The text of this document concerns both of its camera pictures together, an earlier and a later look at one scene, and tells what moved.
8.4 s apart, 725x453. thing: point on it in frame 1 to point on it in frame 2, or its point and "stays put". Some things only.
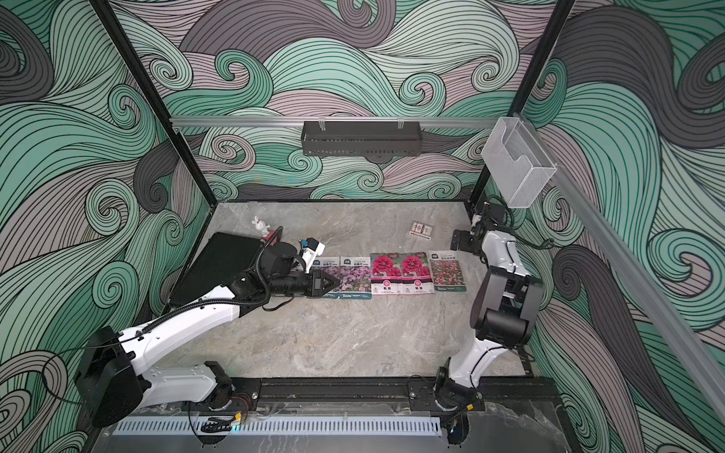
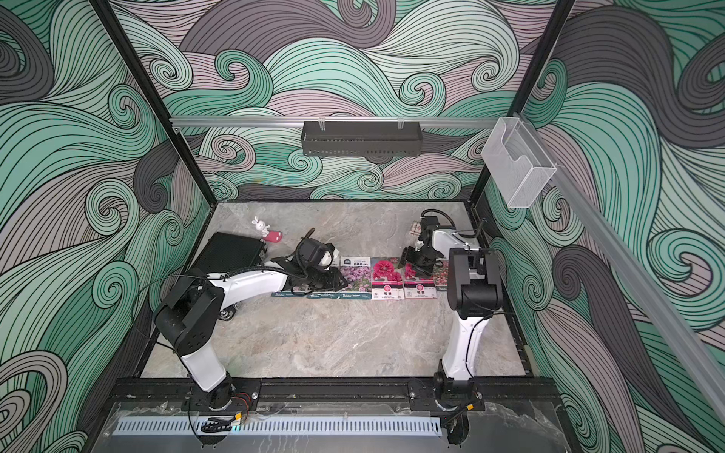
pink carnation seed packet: (386, 273) stays put
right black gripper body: (465, 242) to (421, 260)
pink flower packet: (416, 274) stays put
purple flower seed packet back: (355, 277) stays put
